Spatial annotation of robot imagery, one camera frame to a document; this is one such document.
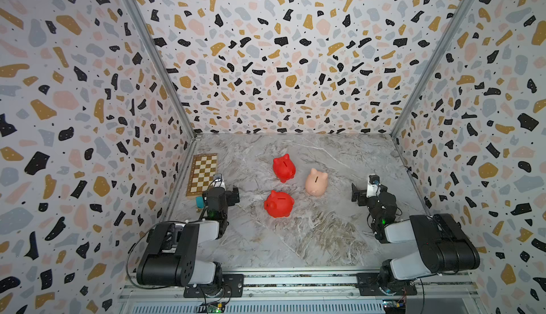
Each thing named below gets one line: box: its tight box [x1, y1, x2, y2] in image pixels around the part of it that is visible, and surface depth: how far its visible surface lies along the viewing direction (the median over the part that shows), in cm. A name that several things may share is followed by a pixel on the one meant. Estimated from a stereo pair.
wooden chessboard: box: [185, 152, 219, 197], surface depth 105 cm
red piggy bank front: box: [263, 190, 295, 219], surface depth 89 cm
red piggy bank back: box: [272, 153, 296, 183], surface depth 100 cm
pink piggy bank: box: [305, 167, 329, 197], surface depth 95 cm
